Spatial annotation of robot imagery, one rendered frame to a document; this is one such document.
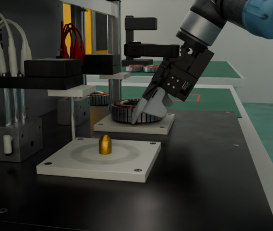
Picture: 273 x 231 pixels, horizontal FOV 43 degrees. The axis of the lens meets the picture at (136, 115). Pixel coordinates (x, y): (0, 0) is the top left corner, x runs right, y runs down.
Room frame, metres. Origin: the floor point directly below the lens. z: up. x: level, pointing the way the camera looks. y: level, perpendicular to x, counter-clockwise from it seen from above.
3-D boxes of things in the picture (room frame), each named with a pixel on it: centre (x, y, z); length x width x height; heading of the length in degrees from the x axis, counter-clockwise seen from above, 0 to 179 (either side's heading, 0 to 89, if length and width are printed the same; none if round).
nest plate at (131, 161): (0.51, 0.05, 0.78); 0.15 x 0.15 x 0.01; 78
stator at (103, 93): (1.12, 0.14, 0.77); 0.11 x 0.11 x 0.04
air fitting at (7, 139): (0.49, 0.19, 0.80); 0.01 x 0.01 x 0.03; 78
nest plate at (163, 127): (0.74, 0.00, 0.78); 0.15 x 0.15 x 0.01; 78
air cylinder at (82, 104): (0.77, 0.14, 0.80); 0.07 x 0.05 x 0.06; 168
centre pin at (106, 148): (0.51, 0.05, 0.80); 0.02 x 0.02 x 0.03
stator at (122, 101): (0.74, 0.00, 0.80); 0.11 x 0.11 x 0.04
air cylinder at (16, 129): (0.54, 0.19, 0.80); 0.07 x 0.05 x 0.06; 168
